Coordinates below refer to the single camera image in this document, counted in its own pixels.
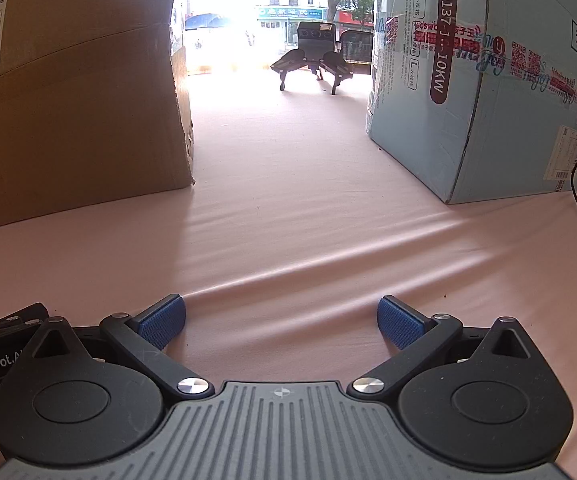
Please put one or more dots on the pink cloth-covered desktop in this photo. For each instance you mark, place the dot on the pink cloth-covered desktop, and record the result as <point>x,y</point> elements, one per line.
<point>288,200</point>

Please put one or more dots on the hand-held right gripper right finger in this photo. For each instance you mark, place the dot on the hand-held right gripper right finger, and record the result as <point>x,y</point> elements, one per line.
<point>398,322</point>

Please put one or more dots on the blue awning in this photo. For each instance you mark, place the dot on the blue awning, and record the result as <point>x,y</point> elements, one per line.
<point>206,21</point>

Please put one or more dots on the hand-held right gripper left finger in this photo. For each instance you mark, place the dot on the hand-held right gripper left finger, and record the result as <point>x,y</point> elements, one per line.
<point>161,322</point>

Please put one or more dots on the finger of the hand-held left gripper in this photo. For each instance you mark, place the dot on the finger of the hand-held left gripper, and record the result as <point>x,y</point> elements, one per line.
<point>38,311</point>

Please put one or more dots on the dark parked vehicle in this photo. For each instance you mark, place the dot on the dark parked vehicle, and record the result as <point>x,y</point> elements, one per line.
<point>356,45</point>

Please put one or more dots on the brown cardboard box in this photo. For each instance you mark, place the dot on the brown cardboard box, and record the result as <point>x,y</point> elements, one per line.
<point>68,110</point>

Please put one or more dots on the light blue cardboard box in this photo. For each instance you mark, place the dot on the light blue cardboard box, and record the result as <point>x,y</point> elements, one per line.
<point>493,125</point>

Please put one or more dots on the idle dark hand-held gripper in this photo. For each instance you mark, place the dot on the idle dark hand-held gripper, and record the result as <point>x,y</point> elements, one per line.
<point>313,42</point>

